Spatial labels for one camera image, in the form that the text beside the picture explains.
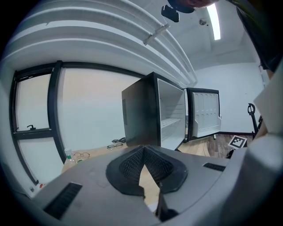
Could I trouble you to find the clear bottle green label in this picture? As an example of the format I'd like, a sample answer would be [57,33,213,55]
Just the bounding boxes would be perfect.
[64,148,75,165]

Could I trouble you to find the person's head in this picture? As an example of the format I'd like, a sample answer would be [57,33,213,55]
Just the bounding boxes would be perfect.
[167,0,220,14]

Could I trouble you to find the ceiling light bar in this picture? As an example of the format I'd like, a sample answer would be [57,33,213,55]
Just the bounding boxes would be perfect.
[207,3,222,41]

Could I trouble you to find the black head-worn camera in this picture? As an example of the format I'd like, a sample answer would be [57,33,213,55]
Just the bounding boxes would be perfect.
[161,5,180,23]

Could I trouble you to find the black framed window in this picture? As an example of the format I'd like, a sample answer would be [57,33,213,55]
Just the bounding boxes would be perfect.
[10,60,155,186]

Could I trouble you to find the black frame eyeglasses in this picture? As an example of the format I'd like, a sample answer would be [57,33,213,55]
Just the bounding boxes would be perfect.
[107,143,124,151]

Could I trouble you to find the white pipe bracket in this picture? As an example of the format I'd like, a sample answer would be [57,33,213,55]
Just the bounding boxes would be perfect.
[142,23,171,46]

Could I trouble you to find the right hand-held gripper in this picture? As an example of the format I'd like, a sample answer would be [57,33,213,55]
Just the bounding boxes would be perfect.
[225,135,247,159]

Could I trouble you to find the black mini fridge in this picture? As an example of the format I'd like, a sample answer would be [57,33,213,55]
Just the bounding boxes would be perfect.
[121,72,222,152]

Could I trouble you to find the black stand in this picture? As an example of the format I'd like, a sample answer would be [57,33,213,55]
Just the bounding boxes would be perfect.
[247,103,264,139]

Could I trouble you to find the round thin-rim eyeglasses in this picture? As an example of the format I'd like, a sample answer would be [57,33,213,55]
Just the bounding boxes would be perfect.
[73,152,90,160]

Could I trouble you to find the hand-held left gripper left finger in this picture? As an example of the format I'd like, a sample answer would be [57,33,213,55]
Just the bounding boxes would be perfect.
[32,145,159,226]

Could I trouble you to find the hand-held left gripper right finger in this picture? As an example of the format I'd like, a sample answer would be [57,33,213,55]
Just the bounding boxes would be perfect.
[144,145,230,222]

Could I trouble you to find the white ceiling pipes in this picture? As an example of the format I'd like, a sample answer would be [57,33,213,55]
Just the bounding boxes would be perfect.
[0,0,198,89]

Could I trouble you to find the person's body black clothing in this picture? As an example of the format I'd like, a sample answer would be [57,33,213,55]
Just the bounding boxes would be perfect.
[234,0,283,73]

